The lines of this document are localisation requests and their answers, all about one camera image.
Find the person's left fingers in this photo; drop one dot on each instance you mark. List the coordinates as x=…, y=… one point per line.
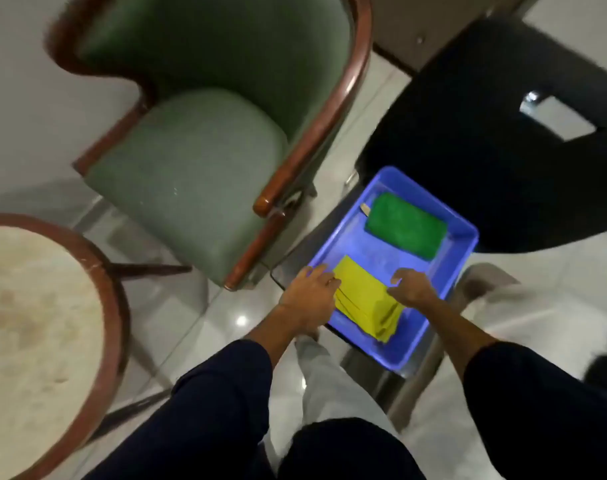
x=323, y=275

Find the person's left forearm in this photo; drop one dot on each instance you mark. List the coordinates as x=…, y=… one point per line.
x=193, y=409

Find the green upholstered wooden armchair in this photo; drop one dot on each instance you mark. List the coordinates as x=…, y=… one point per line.
x=218, y=139

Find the person's right fingers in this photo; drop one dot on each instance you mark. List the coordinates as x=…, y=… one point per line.
x=401, y=280

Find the person's right hand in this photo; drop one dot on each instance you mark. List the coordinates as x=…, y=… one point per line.
x=412, y=290

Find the person's right forearm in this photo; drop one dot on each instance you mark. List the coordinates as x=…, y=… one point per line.
x=523, y=399

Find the person's light trousers leg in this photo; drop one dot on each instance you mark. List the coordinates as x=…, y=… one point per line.
x=333, y=384

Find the yellow cloth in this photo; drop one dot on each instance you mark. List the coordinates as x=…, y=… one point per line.
x=366, y=298

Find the person's left hand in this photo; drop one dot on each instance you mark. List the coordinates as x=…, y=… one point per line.
x=306, y=300

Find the black chair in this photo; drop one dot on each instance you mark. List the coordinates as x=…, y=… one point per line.
x=503, y=144

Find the green folded cloth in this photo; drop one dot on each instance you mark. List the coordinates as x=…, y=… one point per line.
x=406, y=225

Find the round wooden-rimmed table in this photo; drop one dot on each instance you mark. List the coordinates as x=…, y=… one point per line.
x=38, y=344

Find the blue plastic tray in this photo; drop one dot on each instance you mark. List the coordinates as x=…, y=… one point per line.
x=383, y=254

